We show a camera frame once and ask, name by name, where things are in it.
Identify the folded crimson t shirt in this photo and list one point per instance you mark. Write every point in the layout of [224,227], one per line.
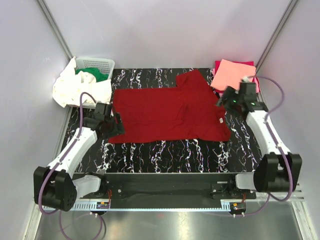
[218,62]

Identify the orange connector board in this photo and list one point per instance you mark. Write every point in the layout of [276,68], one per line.
[103,205]
[239,206]

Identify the green t shirt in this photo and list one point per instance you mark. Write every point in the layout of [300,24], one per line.
[99,76]

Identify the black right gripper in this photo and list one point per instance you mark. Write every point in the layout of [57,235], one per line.
[225,97]

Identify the left orange connector board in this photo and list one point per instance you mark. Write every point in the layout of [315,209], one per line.
[103,205]

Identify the white t shirt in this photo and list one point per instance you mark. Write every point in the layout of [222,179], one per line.
[62,88]

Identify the right corner aluminium post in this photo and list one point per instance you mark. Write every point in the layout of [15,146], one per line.
[277,31]

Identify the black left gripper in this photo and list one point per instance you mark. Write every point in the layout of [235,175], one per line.
[116,126]

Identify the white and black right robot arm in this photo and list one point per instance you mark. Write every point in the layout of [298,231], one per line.
[279,168]

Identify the corner aluminium post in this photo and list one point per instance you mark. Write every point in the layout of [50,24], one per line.
[277,31]
[45,10]

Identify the white plastic laundry basket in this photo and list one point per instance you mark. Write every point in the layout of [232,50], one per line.
[86,90]

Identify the dark red t shirt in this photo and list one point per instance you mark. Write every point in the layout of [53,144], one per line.
[186,111]

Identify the folded pink t shirt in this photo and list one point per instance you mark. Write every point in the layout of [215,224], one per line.
[220,93]

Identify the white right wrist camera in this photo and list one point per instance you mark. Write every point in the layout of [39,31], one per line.
[247,89]

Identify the white slotted cable duct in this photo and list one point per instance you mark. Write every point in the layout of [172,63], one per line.
[118,206]

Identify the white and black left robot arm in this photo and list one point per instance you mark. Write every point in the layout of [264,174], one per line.
[54,186]

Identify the right orange connector board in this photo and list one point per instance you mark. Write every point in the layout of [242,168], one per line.
[239,206]

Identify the left corner aluminium post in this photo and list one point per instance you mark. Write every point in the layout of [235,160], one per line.
[45,10]

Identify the folded salmon t shirt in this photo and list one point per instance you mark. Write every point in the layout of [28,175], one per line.
[231,74]

